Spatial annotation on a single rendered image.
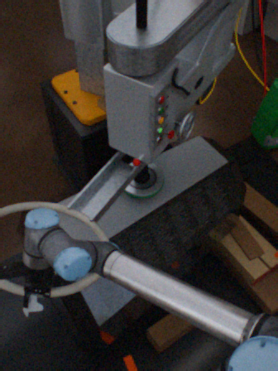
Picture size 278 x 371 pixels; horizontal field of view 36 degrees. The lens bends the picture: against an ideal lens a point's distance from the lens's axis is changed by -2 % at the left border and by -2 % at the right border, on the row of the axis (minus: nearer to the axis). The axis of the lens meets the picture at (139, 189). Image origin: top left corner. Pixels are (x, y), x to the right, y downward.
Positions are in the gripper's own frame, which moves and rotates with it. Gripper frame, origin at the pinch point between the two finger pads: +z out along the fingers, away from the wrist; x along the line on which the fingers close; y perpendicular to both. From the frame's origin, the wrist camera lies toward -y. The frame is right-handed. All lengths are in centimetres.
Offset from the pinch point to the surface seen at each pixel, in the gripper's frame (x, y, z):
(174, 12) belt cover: 67, 32, -84
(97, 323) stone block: 36, 26, 46
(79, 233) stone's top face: 61, 12, 17
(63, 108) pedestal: 150, -12, -3
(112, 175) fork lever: 65, 21, -14
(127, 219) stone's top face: 68, 33, 10
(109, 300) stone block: 43, 30, 38
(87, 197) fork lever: 53, 13, -9
